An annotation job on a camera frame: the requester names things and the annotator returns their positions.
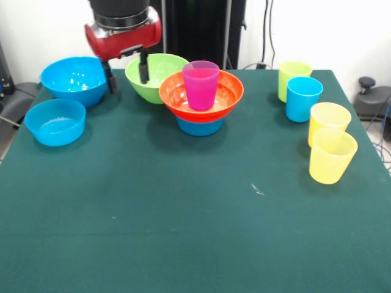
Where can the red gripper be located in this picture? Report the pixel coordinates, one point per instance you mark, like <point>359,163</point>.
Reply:
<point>128,41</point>

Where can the yellow cup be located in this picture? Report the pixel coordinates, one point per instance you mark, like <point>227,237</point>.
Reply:
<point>330,117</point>
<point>331,161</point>

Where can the green bowl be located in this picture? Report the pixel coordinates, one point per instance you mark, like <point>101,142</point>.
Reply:
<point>159,73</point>

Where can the green cup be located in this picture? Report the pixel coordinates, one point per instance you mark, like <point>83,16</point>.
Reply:
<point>291,73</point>

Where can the black device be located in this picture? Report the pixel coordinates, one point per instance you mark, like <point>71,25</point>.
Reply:
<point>6,76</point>

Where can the dark green tablecloth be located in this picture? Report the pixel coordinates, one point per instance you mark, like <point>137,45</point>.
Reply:
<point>195,219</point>

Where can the blue cup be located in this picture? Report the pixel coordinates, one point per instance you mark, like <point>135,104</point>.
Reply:
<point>304,100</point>

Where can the orange bowl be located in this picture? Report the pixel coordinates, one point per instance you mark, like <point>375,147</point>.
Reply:
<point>229,94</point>

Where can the purple cup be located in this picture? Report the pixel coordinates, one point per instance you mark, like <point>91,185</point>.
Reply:
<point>200,90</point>

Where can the black stand base with knob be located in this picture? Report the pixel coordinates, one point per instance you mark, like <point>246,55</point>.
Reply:
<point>375,103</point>

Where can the small blue bowl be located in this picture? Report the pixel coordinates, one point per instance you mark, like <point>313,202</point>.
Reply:
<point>55,128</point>
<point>198,128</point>

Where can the large blue bowl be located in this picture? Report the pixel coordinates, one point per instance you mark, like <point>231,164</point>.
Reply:
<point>73,79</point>

